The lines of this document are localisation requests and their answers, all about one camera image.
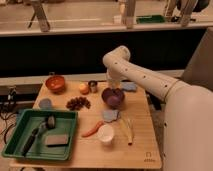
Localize blue cloth piece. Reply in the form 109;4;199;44
102;110;119;123

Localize bunch of dark grapes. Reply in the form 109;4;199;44
66;96;91;111

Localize orange bowl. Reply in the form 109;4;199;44
45;75;65;93

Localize black cables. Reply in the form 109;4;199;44
0;87;18;145

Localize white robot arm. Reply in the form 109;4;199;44
103;46;213;171

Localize purple bowl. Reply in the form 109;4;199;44
101;88;125;108

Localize orange carrot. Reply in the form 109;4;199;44
81;121;104;138

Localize orange fruit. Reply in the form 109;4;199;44
79;83;89;95

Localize grey sponge block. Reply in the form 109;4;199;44
45;134;69;147

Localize light blue cloth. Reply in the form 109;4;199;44
121;82;137;92

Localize green plastic tray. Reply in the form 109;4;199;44
2;109;78;161

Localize white plastic cup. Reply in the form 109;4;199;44
97;125;114;145

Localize small metal cup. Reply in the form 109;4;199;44
88;80;98;93

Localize black handled brush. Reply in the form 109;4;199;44
21;115;55;156

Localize yellow banana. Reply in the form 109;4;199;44
119;118;133;145

